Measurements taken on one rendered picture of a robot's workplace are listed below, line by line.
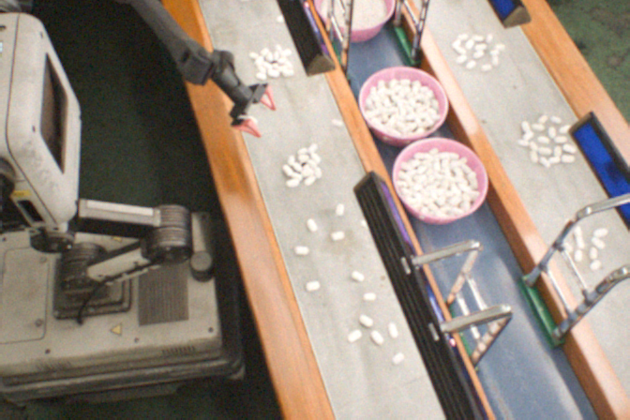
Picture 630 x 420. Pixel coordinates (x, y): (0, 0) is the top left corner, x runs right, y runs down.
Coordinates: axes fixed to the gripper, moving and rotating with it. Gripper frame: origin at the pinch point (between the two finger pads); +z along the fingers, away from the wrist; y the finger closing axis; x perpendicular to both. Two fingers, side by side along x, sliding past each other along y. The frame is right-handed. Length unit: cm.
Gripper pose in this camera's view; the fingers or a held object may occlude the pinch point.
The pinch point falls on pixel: (265, 121)
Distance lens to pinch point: 189.8
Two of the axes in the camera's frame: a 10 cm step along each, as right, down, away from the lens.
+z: 5.8, 6.1, 5.5
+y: -3.8, 7.9, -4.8
